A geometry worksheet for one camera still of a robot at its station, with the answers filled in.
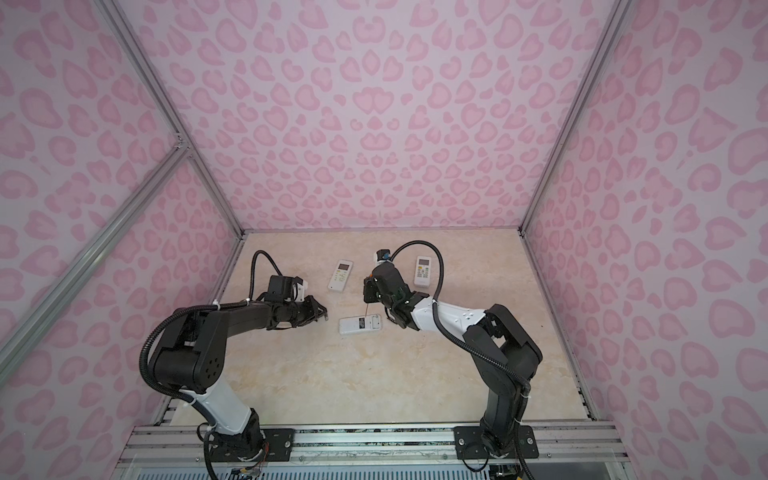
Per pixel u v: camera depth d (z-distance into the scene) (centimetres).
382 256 79
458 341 47
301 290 90
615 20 70
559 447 73
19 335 51
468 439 73
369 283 77
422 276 105
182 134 90
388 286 69
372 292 80
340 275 106
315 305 90
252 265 81
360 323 93
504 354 47
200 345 49
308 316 87
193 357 48
